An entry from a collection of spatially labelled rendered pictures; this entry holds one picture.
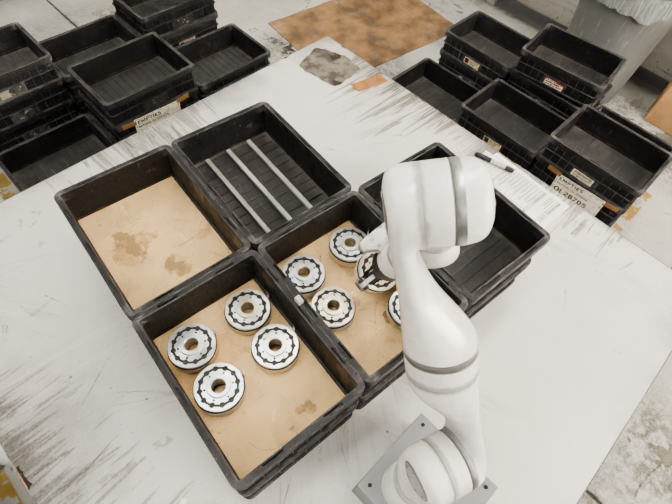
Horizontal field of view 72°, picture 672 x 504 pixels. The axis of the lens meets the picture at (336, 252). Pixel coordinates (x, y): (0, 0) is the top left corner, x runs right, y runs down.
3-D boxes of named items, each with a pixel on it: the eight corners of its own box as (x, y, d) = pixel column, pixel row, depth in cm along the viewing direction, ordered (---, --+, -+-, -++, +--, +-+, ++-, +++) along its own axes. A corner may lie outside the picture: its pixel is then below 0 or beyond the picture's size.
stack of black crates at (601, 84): (581, 137, 251) (633, 62, 212) (549, 167, 237) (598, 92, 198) (516, 96, 265) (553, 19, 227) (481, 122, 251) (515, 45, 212)
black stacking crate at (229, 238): (256, 273, 115) (253, 248, 106) (144, 341, 104) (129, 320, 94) (177, 174, 131) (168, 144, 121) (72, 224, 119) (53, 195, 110)
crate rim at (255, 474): (367, 390, 92) (369, 386, 90) (237, 496, 81) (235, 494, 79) (254, 252, 107) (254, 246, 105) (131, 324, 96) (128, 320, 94)
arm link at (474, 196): (465, 196, 69) (408, 202, 71) (494, 139, 43) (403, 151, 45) (472, 257, 68) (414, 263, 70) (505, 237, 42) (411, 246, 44)
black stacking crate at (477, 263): (532, 262, 123) (551, 238, 114) (456, 324, 112) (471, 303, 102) (427, 170, 138) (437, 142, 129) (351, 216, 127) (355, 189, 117)
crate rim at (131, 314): (254, 252, 107) (254, 246, 105) (131, 324, 96) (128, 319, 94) (170, 148, 123) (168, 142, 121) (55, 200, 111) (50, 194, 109)
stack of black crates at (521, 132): (538, 174, 233) (572, 122, 205) (505, 206, 221) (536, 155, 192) (474, 131, 247) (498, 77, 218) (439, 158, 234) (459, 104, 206)
